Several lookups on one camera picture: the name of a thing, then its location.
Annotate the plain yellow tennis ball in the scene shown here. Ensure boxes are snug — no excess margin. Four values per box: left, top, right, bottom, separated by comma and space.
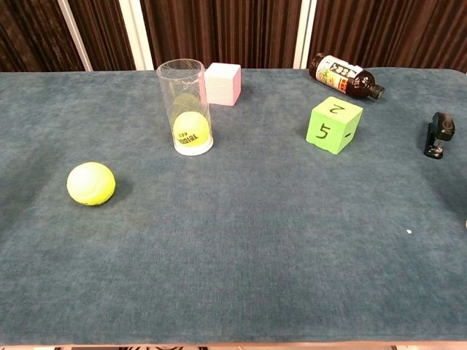
66, 161, 117, 207

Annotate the yellow tennis ball black print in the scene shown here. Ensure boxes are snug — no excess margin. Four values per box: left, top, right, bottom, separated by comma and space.
172, 111, 211, 147

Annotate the clear plastic ball tube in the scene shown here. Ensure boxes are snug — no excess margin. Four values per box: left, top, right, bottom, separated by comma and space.
156, 58, 215, 158

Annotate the blue table cloth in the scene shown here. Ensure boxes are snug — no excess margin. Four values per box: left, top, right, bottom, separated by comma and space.
0, 66, 467, 346

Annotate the pink foam cube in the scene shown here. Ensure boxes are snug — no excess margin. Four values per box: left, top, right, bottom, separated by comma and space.
199, 62, 242, 107

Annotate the green numbered foam cube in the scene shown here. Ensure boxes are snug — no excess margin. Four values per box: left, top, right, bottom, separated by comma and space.
305, 96, 364, 155

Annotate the dark brown curtain panel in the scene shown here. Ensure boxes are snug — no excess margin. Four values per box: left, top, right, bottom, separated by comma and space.
308, 0, 467, 74
0, 0, 85, 73
140, 0, 304, 70
68, 0, 136, 72

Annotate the dark brown labelled bottle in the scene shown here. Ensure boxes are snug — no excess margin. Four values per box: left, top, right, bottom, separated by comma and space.
308, 52, 386, 101

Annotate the white partition post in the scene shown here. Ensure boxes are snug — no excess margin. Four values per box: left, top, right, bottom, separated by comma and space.
293, 0, 317, 69
57, 0, 93, 72
118, 0, 155, 71

